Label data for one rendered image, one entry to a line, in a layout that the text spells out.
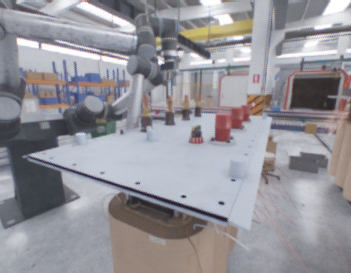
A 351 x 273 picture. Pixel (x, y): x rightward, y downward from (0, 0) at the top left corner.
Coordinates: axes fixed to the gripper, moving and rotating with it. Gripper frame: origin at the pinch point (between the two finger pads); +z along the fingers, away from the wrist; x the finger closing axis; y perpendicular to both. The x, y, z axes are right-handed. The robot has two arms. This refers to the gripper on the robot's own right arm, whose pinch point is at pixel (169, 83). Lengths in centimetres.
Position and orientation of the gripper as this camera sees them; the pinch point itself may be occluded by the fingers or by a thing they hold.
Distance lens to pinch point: 129.6
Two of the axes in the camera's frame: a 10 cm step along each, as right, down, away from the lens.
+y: -6.9, 1.7, -7.0
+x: 7.2, 1.6, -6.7
